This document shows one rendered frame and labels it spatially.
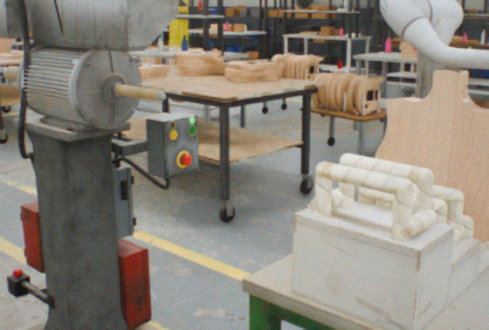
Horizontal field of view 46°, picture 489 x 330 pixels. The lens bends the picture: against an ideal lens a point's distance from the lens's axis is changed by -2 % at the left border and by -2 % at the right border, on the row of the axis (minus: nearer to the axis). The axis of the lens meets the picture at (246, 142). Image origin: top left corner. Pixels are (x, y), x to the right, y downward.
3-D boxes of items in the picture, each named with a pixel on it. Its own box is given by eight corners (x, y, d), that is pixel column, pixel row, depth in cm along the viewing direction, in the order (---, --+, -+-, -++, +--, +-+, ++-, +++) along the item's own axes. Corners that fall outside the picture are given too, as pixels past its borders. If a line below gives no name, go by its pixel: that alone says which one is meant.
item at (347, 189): (334, 205, 119) (336, 161, 117) (342, 202, 121) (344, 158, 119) (347, 209, 117) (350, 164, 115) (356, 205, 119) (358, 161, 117)
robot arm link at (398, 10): (412, 12, 184) (441, 12, 190) (381, -20, 194) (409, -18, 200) (394, 44, 192) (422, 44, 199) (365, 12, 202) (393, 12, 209)
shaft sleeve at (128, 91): (117, 83, 174) (125, 86, 177) (114, 92, 174) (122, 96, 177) (156, 88, 163) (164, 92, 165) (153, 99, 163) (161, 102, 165)
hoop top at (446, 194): (374, 188, 131) (375, 175, 130) (381, 185, 133) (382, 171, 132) (459, 208, 118) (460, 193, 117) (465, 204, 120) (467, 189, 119)
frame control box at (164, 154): (112, 185, 211) (107, 114, 205) (156, 172, 227) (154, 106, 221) (155, 199, 196) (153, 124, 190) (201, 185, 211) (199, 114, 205)
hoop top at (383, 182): (312, 177, 111) (312, 161, 111) (321, 174, 114) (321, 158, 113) (408, 200, 98) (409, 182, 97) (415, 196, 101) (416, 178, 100)
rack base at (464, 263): (330, 269, 129) (332, 230, 127) (368, 246, 141) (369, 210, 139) (448, 308, 112) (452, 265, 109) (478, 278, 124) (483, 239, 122)
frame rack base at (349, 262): (290, 293, 118) (292, 214, 114) (331, 268, 130) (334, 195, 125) (413, 340, 101) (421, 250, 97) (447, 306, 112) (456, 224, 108)
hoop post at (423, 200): (409, 225, 108) (413, 177, 106) (416, 221, 110) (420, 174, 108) (425, 230, 106) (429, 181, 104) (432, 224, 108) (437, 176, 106)
